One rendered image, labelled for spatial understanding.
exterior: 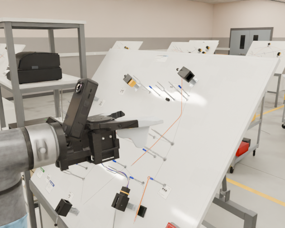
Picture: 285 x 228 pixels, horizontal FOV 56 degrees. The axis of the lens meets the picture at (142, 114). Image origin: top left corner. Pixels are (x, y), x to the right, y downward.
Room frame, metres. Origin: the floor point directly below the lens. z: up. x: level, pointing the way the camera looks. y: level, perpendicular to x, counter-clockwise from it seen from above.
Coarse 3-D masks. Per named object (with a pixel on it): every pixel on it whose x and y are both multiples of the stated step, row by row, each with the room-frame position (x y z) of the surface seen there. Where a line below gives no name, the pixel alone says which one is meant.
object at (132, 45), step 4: (116, 44) 7.81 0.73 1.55; (120, 44) 7.66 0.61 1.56; (124, 44) 7.52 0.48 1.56; (128, 44) 7.38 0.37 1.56; (132, 44) 7.26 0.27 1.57; (136, 44) 7.13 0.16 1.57; (140, 44) 7.01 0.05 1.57; (116, 48) 7.66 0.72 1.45; (120, 48) 7.51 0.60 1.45; (124, 48) 7.27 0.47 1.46; (128, 48) 7.12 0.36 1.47; (132, 48) 7.13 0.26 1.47; (136, 48) 7.00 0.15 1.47
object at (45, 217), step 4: (40, 204) 1.53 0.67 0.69; (44, 212) 1.47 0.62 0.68; (44, 216) 1.48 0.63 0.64; (48, 216) 1.41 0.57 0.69; (44, 220) 1.49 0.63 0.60; (48, 220) 1.42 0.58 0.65; (52, 220) 1.36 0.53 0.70; (44, 224) 1.50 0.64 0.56; (48, 224) 1.43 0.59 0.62; (52, 224) 1.37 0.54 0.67
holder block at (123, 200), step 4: (116, 196) 0.93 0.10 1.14; (120, 196) 0.92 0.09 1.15; (124, 196) 0.92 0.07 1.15; (116, 200) 0.92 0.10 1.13; (120, 200) 0.91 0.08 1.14; (124, 200) 0.91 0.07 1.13; (128, 200) 0.93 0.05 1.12; (112, 204) 0.92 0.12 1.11; (116, 204) 0.90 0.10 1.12; (120, 204) 0.90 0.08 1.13; (124, 204) 0.91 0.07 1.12; (116, 208) 0.89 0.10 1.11; (120, 208) 0.90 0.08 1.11; (124, 208) 0.91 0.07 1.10
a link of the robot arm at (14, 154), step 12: (0, 132) 0.41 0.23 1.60; (12, 132) 0.41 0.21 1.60; (24, 132) 0.41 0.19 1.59; (0, 144) 0.38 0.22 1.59; (12, 144) 0.39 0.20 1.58; (24, 144) 0.40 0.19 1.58; (0, 156) 0.37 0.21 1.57; (12, 156) 0.38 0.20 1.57; (24, 156) 0.39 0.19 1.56; (0, 168) 0.37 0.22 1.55; (12, 168) 0.38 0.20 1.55; (24, 168) 0.40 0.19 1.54; (0, 180) 0.37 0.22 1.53; (12, 180) 0.38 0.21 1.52
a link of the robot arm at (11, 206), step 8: (16, 184) 0.39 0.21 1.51; (0, 192) 0.37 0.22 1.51; (8, 192) 0.38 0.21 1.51; (16, 192) 0.39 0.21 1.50; (0, 200) 0.37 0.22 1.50; (8, 200) 0.37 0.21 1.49; (16, 200) 0.39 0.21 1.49; (24, 200) 0.41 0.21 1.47; (0, 208) 0.37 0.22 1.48; (8, 208) 0.37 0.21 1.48; (16, 208) 0.38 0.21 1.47; (24, 208) 0.40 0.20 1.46; (0, 216) 0.37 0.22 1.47; (8, 216) 0.37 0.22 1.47; (16, 216) 0.38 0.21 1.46; (24, 216) 0.40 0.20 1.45; (0, 224) 0.36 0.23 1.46; (8, 224) 0.37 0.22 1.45; (16, 224) 0.38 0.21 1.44; (24, 224) 0.40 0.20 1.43
